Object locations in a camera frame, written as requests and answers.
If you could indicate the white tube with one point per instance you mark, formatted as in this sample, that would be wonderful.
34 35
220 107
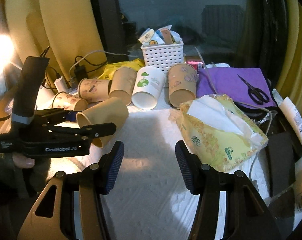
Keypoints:
293 116

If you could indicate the white phone charger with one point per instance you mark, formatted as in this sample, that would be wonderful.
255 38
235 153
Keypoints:
61 85

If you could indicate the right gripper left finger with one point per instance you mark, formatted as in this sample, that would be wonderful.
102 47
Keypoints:
52 215

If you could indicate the brown paper cup middle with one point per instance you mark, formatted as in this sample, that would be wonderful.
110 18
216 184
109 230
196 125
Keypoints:
122 84

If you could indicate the plain brown paper cup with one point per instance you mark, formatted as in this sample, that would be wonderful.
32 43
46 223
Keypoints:
110 110

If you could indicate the black power adapter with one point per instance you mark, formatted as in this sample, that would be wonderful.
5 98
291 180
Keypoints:
80 72

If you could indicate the brown paper cup right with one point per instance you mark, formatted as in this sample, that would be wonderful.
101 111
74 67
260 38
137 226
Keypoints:
182 81

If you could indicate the patterned paper cup behind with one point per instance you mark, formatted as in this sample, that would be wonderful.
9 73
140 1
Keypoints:
94 90

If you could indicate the black scissors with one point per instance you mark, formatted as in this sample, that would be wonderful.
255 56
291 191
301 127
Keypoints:
257 95

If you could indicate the black box on table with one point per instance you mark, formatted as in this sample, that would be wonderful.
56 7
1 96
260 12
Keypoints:
283 151

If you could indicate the yellow curtain right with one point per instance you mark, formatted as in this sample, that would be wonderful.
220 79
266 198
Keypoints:
290 81

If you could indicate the white plastic basket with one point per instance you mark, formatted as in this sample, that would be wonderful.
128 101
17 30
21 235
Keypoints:
163 56

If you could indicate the yellow curtain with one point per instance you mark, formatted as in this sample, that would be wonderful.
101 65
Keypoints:
290 81
66 26

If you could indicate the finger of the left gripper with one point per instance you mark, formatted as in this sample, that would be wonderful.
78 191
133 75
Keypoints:
91 131
54 116

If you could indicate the left hand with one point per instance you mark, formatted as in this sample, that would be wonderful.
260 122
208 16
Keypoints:
12 162

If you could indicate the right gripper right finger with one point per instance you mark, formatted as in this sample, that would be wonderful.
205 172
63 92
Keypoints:
247 216

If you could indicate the patterned brown paper cup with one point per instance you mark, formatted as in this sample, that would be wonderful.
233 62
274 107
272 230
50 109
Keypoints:
69 102

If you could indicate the yellow plastic bag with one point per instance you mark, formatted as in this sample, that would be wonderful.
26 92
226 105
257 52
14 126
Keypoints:
110 68

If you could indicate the purple cloth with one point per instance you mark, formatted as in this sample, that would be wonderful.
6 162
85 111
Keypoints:
232 82

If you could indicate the yellow curtain left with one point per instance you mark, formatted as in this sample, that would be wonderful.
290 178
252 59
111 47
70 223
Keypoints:
66 26

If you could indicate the white green-print paper cup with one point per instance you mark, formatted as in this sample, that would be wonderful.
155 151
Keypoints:
148 86

